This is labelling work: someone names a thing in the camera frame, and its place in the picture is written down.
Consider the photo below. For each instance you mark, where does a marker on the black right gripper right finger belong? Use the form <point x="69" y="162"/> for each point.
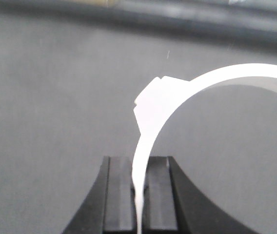
<point x="173" y="204"/>

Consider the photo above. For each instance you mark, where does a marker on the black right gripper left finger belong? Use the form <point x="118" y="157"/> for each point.
<point x="109" y="206"/>

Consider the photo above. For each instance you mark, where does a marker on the white ring pipe clamp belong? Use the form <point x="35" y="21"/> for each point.
<point x="161" y="97"/>

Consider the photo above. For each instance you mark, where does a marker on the dark grey table mat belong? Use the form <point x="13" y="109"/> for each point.
<point x="67" y="92"/>

